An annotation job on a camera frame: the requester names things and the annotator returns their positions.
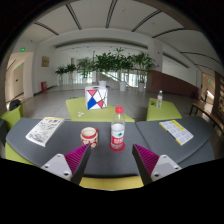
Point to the small lime green table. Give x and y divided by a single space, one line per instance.
166 111

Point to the red blue white cube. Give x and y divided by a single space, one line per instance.
96 98

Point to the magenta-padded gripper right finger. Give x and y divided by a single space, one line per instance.
163 166

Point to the green exit sign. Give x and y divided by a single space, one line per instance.
23 49

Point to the clear red-capped water bottle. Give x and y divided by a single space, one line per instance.
117 133

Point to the dark wooden bench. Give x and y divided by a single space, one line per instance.
206 115

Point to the framed wall picture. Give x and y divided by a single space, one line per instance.
45 61

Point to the yellow-green seat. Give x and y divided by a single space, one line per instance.
110 182
15 154

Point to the lime green chair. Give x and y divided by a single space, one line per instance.
11 116

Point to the white illustrated magazine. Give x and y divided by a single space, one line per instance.
43 130

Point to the large lime green table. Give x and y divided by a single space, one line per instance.
96 115

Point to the black chair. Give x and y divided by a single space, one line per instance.
14 104

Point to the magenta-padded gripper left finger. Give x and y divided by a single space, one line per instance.
58 166

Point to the small clear water bottle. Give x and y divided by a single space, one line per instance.
159 100

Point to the red floor box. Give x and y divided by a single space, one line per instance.
43 86

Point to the red floral cup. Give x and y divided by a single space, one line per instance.
89 137

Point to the white yellow-edged booklet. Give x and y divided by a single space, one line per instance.
176 131

